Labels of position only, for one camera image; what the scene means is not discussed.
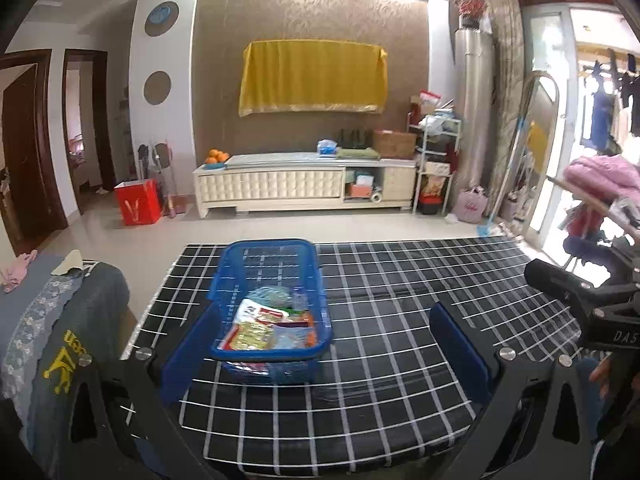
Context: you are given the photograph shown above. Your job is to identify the red yellow snack bag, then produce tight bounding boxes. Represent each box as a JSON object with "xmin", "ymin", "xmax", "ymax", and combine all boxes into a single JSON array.
[{"xmin": 217, "ymin": 299, "xmax": 308, "ymax": 351}]

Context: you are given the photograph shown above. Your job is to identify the blue plastic basket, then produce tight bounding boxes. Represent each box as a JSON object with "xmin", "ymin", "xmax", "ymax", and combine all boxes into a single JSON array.
[{"xmin": 208, "ymin": 238, "xmax": 333, "ymax": 386}]

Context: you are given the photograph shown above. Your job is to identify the light blue fox snack packet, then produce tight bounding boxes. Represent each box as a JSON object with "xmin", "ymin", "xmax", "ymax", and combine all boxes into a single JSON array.
[{"xmin": 246, "ymin": 285, "xmax": 293, "ymax": 309}]

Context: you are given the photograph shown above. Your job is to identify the purple white small packet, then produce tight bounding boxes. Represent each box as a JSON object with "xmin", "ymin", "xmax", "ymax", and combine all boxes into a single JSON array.
[{"xmin": 269, "ymin": 324, "xmax": 309, "ymax": 350}]

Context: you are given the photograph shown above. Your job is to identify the orange wafer bar packet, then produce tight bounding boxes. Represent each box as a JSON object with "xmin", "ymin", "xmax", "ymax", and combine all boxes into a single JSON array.
[{"xmin": 302, "ymin": 311, "xmax": 318, "ymax": 348}]

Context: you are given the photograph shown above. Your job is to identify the person right hand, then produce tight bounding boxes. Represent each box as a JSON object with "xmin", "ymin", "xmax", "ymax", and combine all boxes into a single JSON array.
[{"xmin": 589, "ymin": 354, "xmax": 614, "ymax": 400}]

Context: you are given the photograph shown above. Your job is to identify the black white grid tablecloth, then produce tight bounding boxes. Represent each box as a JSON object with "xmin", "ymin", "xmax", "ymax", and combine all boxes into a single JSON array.
[{"xmin": 121, "ymin": 235, "xmax": 584, "ymax": 478}]

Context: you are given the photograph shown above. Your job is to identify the grey sofa with cover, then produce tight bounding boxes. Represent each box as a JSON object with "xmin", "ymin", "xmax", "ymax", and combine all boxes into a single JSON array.
[{"xmin": 1, "ymin": 252, "xmax": 130, "ymax": 479}]

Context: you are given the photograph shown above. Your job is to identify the pink clothes on rack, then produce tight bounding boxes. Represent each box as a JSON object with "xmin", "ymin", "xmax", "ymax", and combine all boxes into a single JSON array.
[{"xmin": 562, "ymin": 154, "xmax": 640, "ymax": 261}]

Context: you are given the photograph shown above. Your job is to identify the standing mirror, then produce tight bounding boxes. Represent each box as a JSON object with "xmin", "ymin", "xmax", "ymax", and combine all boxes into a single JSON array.
[{"xmin": 498, "ymin": 70, "xmax": 560, "ymax": 243}]

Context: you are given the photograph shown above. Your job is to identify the pink tote bag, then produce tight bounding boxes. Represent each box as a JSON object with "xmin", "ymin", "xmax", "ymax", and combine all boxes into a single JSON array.
[{"xmin": 452, "ymin": 186, "xmax": 488, "ymax": 224}]

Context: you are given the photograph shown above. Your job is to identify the red paper bag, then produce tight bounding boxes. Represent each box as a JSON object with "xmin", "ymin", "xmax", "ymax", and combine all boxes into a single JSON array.
[{"xmin": 114, "ymin": 179, "xmax": 160, "ymax": 226}]

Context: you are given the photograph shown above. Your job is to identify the white tufted tv cabinet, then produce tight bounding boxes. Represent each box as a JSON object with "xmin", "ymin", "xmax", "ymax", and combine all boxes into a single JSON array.
[{"xmin": 193, "ymin": 152, "xmax": 416, "ymax": 218}]

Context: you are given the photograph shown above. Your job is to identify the white metal shelf rack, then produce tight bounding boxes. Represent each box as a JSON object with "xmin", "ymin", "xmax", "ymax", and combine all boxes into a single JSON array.
[{"xmin": 406, "ymin": 90, "xmax": 462, "ymax": 214}]

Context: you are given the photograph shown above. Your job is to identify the oranges on blue plate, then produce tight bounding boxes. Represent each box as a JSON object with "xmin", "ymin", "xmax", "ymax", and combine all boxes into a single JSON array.
[{"xmin": 204, "ymin": 148, "xmax": 230, "ymax": 169}]

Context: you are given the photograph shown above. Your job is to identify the dark wooden door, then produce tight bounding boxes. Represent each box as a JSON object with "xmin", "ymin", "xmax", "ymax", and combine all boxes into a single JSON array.
[{"xmin": 1, "ymin": 49, "xmax": 67, "ymax": 255}]

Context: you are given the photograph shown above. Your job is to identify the cardboard box on cabinet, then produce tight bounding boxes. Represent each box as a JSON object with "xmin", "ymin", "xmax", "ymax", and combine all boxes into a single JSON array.
[{"xmin": 372, "ymin": 130, "xmax": 416, "ymax": 159}]

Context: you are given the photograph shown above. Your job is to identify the green folded cloth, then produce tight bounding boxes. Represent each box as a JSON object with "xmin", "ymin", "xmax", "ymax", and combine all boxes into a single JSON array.
[{"xmin": 336, "ymin": 148, "xmax": 381, "ymax": 160}]

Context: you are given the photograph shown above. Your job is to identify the blue tissue pack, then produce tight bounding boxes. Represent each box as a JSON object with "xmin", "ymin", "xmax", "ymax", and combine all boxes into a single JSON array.
[{"xmin": 317, "ymin": 139, "xmax": 338, "ymax": 157}]

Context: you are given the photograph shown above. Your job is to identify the yellow cloth tv cover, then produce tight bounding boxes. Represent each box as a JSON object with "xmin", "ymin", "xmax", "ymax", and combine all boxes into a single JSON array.
[{"xmin": 238, "ymin": 39, "xmax": 388, "ymax": 117}]

